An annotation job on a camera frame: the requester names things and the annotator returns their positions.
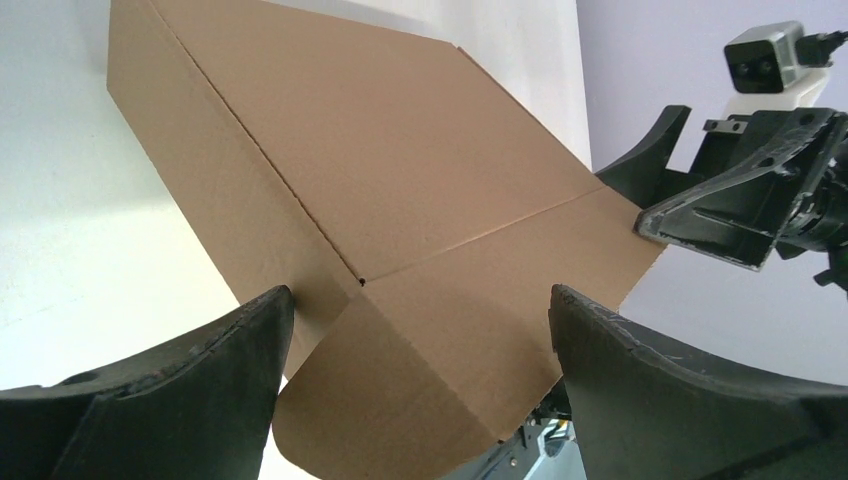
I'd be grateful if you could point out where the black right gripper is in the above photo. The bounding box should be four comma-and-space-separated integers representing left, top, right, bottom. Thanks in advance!
595, 105, 847, 289

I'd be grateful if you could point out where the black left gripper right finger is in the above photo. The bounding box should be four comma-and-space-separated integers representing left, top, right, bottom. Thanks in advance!
549, 285, 847, 479

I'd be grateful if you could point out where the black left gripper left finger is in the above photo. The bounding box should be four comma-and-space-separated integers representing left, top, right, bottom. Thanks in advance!
1, 285, 294, 479

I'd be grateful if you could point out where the brown cardboard box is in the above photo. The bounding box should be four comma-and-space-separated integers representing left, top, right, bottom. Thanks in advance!
107, 1, 662, 479

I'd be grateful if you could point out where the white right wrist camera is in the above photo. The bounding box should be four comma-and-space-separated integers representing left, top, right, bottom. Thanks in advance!
722, 20, 830, 119

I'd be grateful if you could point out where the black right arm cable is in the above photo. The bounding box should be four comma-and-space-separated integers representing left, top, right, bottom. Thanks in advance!
794, 29, 848, 69

